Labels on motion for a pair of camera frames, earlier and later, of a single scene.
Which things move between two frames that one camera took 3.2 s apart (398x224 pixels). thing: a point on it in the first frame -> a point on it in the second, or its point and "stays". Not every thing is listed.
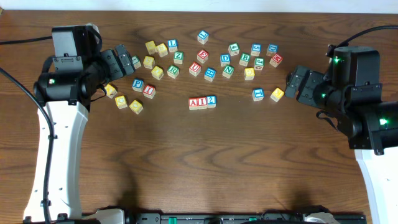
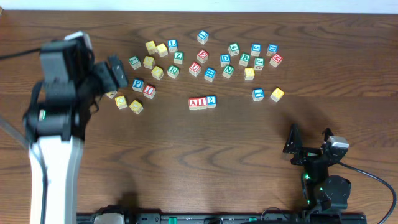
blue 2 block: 211,101 stays
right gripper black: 295,79 -> 307,154
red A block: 193,104 stays
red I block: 202,102 stays
